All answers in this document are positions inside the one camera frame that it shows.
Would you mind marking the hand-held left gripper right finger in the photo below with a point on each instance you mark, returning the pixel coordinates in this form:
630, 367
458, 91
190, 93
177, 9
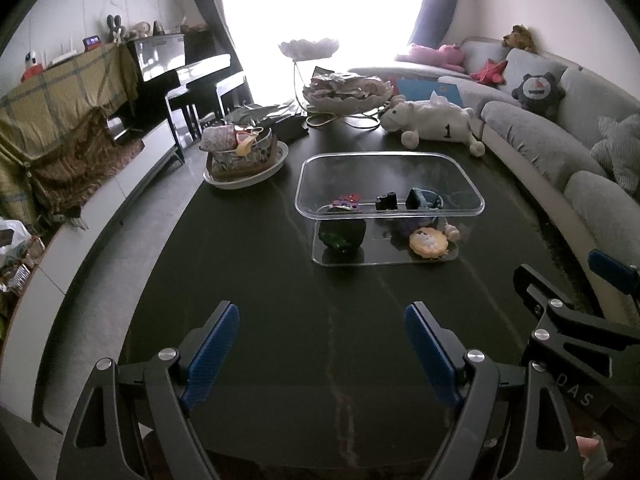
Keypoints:
432, 355

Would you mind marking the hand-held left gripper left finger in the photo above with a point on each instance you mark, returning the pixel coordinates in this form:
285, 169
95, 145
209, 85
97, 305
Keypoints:
210, 355

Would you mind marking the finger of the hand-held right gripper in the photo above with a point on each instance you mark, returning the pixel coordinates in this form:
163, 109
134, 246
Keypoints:
610, 267
575, 325

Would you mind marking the orange cookie toy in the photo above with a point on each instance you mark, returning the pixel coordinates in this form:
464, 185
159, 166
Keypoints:
427, 242

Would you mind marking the small cream toy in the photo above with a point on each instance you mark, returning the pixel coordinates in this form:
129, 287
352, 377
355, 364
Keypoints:
452, 232

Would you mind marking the green and black ball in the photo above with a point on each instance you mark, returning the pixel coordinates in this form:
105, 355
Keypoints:
342, 235

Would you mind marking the purple toy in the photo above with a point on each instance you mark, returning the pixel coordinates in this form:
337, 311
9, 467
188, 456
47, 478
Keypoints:
341, 204

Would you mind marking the red spider toy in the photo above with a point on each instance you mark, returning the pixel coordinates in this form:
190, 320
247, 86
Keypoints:
353, 195

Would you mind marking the clear plastic container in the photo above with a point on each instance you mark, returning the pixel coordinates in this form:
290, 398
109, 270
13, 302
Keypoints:
390, 175

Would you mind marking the dark marble desktop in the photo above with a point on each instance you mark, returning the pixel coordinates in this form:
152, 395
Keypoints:
250, 260

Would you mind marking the person's right hand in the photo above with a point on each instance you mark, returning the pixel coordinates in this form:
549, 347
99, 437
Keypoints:
592, 457

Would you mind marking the grey star pillow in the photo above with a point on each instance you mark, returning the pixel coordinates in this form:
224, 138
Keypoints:
620, 145

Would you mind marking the purple toy figure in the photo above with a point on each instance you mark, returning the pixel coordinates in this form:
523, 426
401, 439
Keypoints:
402, 227

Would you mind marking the grey curved sofa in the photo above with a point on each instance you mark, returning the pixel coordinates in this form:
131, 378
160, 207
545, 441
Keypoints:
530, 135

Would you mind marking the black toy figure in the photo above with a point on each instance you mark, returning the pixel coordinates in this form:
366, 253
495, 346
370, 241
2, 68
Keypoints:
386, 202

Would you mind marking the white low cabinet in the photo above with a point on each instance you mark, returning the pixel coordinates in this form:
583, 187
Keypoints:
90, 240

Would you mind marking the navy round cushion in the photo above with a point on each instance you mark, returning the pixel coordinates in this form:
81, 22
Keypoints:
539, 91

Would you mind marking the white oval tray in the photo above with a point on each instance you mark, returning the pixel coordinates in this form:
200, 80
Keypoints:
280, 162

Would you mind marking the patterned woven basket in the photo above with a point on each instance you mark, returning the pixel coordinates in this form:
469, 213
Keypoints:
242, 152

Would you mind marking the plastic bag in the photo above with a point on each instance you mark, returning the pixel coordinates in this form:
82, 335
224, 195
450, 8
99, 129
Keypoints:
12, 250

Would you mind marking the white sheep plush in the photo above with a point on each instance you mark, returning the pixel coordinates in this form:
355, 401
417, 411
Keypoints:
435, 122

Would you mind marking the red star plush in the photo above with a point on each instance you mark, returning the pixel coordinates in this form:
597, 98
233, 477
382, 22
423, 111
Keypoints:
490, 71

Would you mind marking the brown fringed cloth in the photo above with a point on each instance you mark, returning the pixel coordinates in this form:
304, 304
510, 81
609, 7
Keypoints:
75, 160

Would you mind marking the dark box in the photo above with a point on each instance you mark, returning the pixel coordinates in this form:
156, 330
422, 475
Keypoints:
287, 127

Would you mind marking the grey crumpled bag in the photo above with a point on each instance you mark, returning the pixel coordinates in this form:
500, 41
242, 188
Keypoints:
245, 112

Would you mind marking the brown lion plush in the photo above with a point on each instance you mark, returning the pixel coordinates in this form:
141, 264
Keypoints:
520, 37

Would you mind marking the light blue book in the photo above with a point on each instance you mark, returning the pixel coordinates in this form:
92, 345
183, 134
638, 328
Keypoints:
415, 90

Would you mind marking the black piano bench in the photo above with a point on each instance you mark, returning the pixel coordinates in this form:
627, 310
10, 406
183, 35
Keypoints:
231, 85

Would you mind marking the pink plush toy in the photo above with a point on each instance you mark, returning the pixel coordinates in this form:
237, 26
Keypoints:
435, 55

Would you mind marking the pile of snack packets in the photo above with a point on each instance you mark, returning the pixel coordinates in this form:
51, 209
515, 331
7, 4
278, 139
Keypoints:
345, 87

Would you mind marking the black piano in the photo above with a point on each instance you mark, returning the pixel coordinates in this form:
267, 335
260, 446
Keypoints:
175, 65

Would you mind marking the yellow plaid cloth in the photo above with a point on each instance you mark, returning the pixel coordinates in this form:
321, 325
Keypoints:
65, 85

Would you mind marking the blue curtain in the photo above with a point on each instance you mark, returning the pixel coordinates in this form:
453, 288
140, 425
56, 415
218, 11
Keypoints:
435, 5

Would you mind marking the white tiered fruit stand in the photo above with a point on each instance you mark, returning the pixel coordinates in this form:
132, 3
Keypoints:
307, 49

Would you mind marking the dark metronome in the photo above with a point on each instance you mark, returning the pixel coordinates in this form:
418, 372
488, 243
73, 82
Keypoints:
159, 28

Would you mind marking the small doll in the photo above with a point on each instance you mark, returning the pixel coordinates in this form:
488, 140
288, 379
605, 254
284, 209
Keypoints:
142, 29

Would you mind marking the white router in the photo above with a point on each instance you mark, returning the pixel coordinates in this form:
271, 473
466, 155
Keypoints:
62, 55

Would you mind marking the small blue clock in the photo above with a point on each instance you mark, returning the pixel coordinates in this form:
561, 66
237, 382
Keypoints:
92, 41

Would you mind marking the grey bunny toy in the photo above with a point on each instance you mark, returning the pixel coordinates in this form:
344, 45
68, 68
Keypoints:
116, 27

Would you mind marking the white robot toy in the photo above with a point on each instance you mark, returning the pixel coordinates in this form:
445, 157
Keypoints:
31, 62

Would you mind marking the dark curtain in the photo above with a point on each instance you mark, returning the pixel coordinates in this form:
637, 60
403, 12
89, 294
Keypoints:
210, 0

